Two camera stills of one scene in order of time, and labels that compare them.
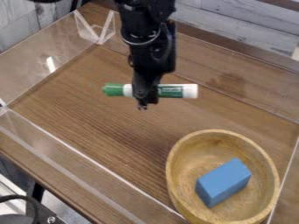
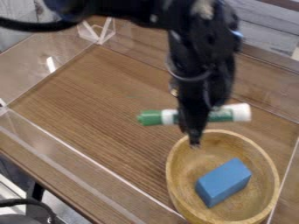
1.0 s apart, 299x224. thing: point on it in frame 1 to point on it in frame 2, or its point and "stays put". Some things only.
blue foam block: x=222 y=182 stays put
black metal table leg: x=38 y=192 stays put
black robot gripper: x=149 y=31 to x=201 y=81
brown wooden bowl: x=201 y=154 stays put
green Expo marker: x=181 y=91 to x=234 y=112
